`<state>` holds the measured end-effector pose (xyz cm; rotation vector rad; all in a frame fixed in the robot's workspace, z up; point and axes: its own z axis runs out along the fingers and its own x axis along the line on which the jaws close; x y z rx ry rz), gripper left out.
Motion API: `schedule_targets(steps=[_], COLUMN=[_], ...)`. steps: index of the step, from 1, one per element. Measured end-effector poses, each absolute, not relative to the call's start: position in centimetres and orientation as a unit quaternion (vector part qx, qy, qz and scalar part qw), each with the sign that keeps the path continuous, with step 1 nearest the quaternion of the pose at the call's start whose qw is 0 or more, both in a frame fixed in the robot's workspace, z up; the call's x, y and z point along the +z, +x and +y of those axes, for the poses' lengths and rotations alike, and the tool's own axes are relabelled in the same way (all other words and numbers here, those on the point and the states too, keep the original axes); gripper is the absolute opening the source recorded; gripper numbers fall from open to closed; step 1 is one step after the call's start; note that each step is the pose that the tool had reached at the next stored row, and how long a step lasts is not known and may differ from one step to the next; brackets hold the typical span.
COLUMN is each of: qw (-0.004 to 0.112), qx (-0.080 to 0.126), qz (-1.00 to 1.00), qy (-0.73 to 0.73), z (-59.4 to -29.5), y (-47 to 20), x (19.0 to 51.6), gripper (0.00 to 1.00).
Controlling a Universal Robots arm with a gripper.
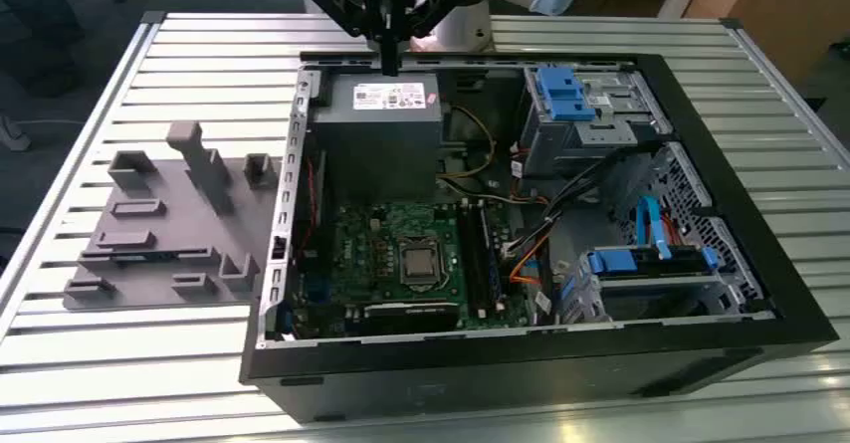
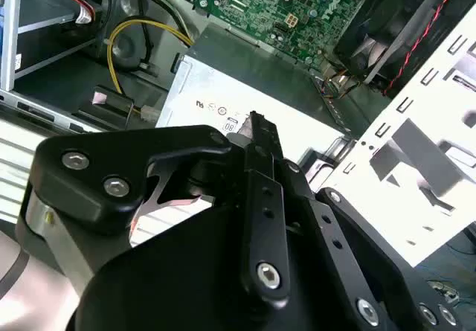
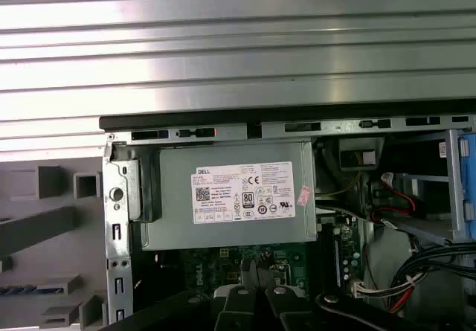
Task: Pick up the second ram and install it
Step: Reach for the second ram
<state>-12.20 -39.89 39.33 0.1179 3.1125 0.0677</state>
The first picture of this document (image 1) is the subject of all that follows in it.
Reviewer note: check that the black PC case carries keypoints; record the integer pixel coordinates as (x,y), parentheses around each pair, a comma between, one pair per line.
(464,388)

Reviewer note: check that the grey metal disk bay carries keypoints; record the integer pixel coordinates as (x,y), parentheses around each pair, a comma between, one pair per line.
(727,291)

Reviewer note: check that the wooden cabinet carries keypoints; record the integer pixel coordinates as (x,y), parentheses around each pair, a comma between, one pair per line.
(783,5)

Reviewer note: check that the blue VGA port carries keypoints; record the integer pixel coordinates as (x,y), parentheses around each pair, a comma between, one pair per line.
(320,291)

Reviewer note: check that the green Dell motherboard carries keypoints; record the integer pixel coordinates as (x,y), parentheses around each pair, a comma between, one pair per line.
(362,224)

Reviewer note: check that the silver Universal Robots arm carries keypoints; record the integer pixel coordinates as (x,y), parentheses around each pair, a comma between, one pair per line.
(464,20)

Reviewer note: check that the black RAM slot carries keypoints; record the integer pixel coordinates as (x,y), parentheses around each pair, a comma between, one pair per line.
(463,259)
(480,259)
(471,259)

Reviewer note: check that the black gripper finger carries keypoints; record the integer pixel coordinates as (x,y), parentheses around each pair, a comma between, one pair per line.
(332,0)
(428,15)

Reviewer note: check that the blue drive carrier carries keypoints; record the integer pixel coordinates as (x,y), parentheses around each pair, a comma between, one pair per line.
(561,94)

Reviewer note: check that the hard disk in blue carrier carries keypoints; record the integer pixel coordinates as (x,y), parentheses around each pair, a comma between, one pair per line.
(614,263)

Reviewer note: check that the silver CPU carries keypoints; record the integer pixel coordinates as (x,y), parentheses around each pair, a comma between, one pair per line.
(419,263)

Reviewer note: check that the grey stand foot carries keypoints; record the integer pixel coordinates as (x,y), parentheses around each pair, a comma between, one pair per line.
(13,137)

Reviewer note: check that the black trash bin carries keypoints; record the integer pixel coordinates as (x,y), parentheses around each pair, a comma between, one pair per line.
(40,40)

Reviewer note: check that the black graphics card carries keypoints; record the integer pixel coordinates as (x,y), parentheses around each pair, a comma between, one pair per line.
(404,318)

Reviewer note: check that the grey power supply unit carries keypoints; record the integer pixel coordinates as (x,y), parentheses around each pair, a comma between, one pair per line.
(378,164)

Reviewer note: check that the blue RAM stick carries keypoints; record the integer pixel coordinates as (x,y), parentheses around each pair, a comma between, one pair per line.
(491,264)
(136,258)

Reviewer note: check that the grey parts rack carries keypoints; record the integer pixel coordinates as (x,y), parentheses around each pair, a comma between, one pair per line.
(179,224)

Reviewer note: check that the black CPU socket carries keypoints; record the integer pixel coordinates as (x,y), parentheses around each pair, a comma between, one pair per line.
(419,240)

